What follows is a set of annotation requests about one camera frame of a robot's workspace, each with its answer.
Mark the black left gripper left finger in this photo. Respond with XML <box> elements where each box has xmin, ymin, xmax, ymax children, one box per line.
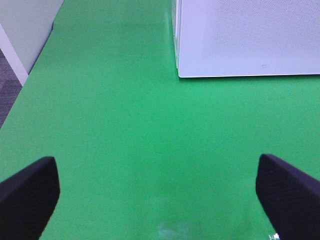
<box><xmin>0</xmin><ymin>156</ymin><xmax>61</xmax><ymax>240</ymax></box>

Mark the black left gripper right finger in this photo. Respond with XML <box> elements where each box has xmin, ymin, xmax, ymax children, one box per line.
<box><xmin>255</xmin><ymin>154</ymin><xmax>320</xmax><ymax>240</ymax></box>

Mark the white microwave door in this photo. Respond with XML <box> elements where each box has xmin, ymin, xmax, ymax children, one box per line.
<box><xmin>172</xmin><ymin>0</ymin><xmax>320</xmax><ymax>78</ymax></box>

